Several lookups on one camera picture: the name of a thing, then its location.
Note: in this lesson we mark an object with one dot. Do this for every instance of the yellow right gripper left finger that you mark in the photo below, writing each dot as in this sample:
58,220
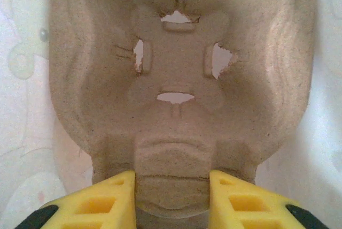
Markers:
120,207

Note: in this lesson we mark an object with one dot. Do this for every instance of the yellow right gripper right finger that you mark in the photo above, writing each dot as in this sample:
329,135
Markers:
221,213

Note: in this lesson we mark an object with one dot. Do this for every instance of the brown moulded pulp cup carrier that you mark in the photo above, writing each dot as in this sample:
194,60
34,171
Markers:
173,65

